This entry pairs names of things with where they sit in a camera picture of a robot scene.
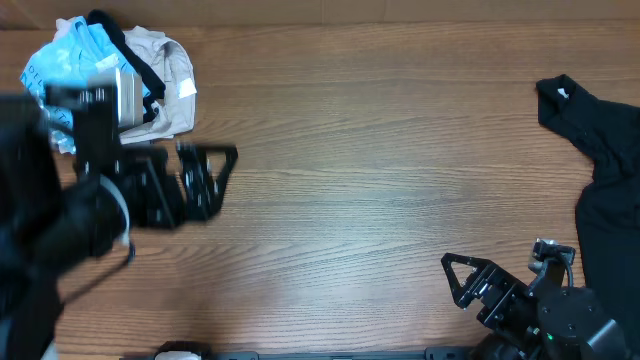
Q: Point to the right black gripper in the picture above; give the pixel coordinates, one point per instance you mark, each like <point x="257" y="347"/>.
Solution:
<point x="492" y="279"/>

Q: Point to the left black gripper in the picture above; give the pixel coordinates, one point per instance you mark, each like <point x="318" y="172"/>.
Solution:
<point x="202" y="203"/>

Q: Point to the light blue t-shirt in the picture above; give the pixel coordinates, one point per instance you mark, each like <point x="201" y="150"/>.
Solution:
<point x="77" y="52"/>

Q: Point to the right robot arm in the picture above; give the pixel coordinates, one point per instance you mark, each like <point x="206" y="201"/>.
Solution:
<point x="541" y="320"/>

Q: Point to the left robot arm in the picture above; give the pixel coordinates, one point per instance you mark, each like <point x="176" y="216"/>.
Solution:
<point x="48" y="229"/>

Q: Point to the folded black shirt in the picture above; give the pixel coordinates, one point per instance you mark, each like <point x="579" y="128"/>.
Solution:
<point x="149" y="78"/>

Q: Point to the folded beige shirt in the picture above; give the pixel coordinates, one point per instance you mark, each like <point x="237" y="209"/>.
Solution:
<point x="170" y="61"/>

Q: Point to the black shirt on right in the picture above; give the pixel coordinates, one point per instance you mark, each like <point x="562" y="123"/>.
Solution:
<point x="607" y="211"/>

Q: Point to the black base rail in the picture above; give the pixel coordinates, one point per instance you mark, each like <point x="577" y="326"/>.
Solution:
<point x="203" y="351"/>

